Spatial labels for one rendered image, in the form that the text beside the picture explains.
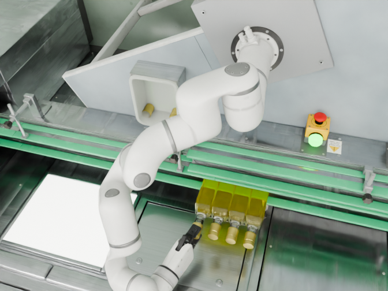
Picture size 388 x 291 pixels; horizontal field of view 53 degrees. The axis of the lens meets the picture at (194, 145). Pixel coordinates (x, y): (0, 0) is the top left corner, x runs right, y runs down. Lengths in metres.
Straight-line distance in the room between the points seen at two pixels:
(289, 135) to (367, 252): 0.50
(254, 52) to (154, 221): 0.73
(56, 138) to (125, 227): 0.71
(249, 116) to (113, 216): 0.40
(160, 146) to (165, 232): 0.60
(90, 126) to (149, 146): 0.71
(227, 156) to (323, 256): 0.49
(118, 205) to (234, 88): 0.39
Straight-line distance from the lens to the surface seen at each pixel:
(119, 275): 1.15
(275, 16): 1.14
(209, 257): 1.39
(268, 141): 1.33
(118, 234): 1.00
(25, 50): 1.93
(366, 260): 1.52
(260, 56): 1.09
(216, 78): 0.89
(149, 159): 0.89
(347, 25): 1.17
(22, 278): 1.53
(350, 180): 1.31
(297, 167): 1.30
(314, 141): 1.29
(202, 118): 0.89
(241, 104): 0.91
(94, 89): 1.58
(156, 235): 1.44
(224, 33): 1.18
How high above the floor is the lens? 1.76
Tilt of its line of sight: 40 degrees down
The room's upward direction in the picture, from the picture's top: 158 degrees counter-clockwise
